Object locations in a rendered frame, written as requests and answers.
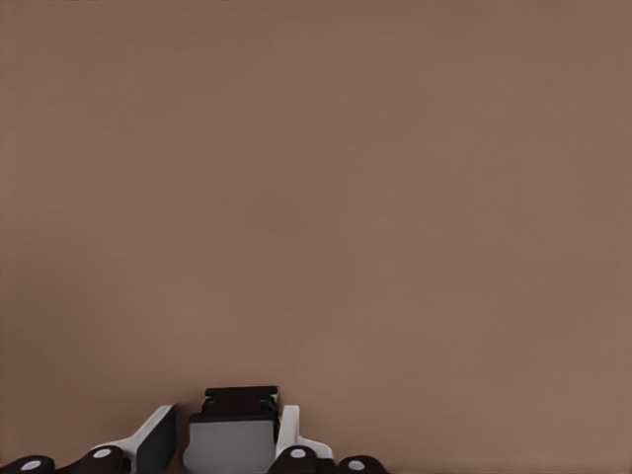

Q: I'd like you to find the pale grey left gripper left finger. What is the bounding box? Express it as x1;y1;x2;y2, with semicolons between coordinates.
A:
0;403;179;474

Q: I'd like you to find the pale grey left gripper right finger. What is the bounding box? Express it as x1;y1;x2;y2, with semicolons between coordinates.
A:
266;404;391;474

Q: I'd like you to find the black and grey switch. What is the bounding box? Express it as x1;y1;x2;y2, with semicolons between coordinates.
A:
182;386;281;474

